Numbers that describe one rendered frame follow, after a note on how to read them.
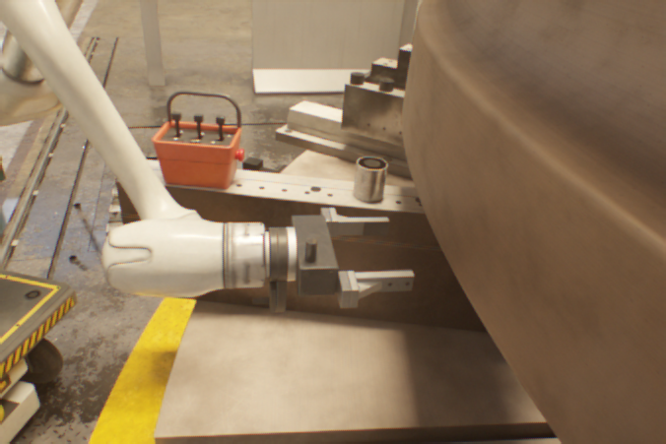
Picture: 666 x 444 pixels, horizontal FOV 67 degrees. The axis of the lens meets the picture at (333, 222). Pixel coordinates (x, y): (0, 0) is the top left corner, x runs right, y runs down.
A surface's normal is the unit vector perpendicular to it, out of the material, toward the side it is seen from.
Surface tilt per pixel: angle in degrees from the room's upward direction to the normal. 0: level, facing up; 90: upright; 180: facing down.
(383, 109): 90
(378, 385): 0
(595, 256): 90
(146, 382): 0
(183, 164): 97
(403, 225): 90
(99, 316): 0
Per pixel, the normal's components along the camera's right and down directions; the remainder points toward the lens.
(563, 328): -0.97, 0.06
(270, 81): 0.23, -0.36
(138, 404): 0.08, -0.84
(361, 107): -0.45, 0.44
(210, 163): -0.04, 0.62
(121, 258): -0.06, -0.10
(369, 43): 0.28, 0.53
